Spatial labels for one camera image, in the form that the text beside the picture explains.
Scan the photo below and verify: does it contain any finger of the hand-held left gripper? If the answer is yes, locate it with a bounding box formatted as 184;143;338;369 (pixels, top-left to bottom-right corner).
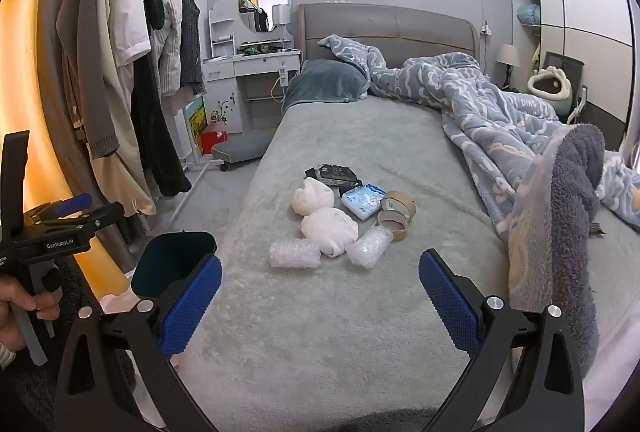
25;193;94;221
37;202;126;234

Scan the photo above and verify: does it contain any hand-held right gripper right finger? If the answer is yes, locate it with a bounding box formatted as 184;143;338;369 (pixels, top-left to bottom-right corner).
418;248;587;432

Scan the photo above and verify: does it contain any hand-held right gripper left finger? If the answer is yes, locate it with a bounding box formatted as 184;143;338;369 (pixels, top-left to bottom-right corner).
52;255;223;432

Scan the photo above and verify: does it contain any dark teal waste bin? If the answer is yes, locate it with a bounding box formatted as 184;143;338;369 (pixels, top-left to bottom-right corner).
131;232;218;300

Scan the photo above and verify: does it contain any brown cardboard tape roll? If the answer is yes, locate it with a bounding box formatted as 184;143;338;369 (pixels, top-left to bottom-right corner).
375;209;412;241
380;191;417;220

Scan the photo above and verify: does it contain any clear bubble wrap roll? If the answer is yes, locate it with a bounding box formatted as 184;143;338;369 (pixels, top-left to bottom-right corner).
346;226;392;269
269;237;322;270

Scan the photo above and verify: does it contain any small white paper ball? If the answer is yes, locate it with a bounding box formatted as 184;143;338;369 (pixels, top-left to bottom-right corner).
291;177;335;216

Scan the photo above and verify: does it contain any person's left hand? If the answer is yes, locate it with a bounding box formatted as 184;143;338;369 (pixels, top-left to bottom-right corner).
0;274;64;354

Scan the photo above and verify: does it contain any white clothes rack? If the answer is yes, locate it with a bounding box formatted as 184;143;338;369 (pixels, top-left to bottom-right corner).
75;0;230;225

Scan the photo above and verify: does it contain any black fuzzy garment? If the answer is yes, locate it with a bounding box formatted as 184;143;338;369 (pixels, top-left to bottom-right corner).
111;0;193;199

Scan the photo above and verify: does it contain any grey knit cardigan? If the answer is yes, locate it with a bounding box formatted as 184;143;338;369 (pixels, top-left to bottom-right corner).
56;0;121;160

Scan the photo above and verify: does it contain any red box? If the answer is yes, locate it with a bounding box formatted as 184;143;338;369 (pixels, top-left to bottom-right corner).
199;121;228;157

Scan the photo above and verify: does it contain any blue white tissue packet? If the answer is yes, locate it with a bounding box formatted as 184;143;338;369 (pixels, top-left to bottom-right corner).
341;183;388;220

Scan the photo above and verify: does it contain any yellow framed painting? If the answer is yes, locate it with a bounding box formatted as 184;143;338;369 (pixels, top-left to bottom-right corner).
184;95;208;158

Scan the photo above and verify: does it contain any large white crumpled paper ball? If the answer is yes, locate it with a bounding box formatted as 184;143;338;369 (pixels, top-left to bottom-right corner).
301;207;359;258

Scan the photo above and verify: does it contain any grey fluffy blanket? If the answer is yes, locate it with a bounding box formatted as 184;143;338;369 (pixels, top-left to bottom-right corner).
509;122;607;378

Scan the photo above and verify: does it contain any yellow curtain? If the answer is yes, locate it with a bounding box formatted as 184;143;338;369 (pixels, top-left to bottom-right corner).
0;0;132;298

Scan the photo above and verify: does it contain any grey cushioned stool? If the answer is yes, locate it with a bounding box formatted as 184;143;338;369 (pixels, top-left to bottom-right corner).
211;129;275;172

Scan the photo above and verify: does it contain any black plastic packet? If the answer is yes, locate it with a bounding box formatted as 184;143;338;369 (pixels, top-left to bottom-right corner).
304;162;357;189

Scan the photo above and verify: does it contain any blue patterned blanket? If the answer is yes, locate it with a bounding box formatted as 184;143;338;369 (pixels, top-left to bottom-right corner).
317;34;640;243

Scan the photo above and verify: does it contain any white striped garment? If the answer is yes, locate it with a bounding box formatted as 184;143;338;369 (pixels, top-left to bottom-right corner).
149;0;184;99

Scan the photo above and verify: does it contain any grey bed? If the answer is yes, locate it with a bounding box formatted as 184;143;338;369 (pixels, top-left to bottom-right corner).
177;2;640;432

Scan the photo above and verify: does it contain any white shirt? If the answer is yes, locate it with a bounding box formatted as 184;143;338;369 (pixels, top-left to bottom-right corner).
111;0;152;66

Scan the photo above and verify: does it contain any dark grey knit vest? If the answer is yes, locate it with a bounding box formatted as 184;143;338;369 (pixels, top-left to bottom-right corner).
171;0;207;97

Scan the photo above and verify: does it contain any white dressing table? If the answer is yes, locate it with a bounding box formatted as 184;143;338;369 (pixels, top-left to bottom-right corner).
202;0;304;138

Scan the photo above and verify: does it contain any blue-grey pillow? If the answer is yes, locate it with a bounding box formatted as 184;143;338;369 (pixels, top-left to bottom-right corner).
281;59;371;115

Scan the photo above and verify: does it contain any white bedside lamp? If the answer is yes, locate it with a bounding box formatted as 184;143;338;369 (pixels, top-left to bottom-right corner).
496;44;522;89

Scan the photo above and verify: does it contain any round mirror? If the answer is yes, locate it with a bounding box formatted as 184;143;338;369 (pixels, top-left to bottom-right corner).
237;0;291;34

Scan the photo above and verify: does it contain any silver table lamp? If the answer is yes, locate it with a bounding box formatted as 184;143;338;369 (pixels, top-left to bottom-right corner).
271;4;293;52

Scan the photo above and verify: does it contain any black chair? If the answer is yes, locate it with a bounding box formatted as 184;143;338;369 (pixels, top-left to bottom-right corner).
540;51;589;124

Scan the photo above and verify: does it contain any light blue bag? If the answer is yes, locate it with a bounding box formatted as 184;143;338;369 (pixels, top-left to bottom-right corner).
517;3;542;26

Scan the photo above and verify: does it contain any white wardrobe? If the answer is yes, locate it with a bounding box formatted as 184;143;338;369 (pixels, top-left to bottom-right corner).
511;0;637;139

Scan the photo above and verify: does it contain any white ring plush cushion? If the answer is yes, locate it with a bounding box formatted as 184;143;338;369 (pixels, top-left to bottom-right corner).
527;66;573;101

